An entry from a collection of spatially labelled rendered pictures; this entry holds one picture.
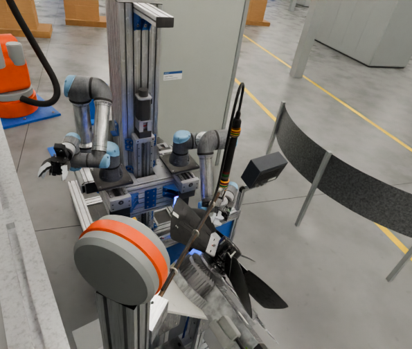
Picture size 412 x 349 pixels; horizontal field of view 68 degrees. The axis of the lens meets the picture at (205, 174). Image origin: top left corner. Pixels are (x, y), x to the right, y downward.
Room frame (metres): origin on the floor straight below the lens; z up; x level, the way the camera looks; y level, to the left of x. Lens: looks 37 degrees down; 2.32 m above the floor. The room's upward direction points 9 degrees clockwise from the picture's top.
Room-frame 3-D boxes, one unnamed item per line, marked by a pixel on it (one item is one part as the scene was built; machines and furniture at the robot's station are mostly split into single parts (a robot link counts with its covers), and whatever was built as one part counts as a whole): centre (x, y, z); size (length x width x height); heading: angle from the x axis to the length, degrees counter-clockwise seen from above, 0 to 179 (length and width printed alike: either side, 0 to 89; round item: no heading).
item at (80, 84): (1.53, 0.74, 1.41); 0.15 x 0.12 x 0.55; 100
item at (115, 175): (1.55, 0.61, 1.09); 0.15 x 0.15 x 0.10
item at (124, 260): (0.32, 0.11, 1.88); 0.17 x 0.15 x 0.16; 39
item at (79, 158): (1.27, 0.68, 1.34); 0.11 x 0.08 x 0.11; 100
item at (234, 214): (1.35, 0.07, 0.82); 0.90 x 0.04 x 0.08; 129
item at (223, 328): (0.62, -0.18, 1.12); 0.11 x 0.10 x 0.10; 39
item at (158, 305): (0.41, 0.09, 1.53); 0.10 x 0.07 x 0.08; 164
